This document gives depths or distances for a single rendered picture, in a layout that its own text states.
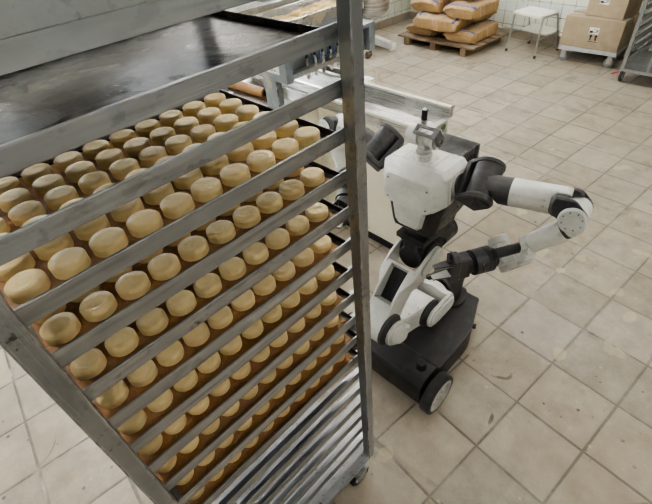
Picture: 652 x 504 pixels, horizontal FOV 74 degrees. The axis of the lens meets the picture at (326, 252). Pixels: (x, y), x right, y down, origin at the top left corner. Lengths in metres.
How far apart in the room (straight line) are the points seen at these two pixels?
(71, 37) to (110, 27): 0.04
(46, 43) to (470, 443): 1.96
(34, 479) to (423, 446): 1.70
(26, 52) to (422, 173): 1.19
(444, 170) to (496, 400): 1.17
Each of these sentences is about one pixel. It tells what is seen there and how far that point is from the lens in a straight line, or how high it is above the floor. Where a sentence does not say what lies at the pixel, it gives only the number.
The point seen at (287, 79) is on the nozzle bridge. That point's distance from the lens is 2.52.
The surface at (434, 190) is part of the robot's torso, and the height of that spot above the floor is 1.06.
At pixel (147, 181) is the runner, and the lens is 0.62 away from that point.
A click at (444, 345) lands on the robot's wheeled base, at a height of 0.17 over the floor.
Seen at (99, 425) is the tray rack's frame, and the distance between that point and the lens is 0.77.
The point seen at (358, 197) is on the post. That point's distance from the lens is 0.89.
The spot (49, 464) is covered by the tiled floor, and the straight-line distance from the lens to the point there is 2.48.
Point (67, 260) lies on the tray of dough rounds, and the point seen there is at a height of 1.51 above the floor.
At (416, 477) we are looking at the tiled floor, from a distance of 2.01.
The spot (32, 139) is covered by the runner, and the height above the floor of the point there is 1.69.
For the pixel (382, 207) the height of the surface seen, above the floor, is 0.33.
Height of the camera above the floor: 1.88
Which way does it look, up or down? 41 degrees down
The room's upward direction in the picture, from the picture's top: 6 degrees counter-clockwise
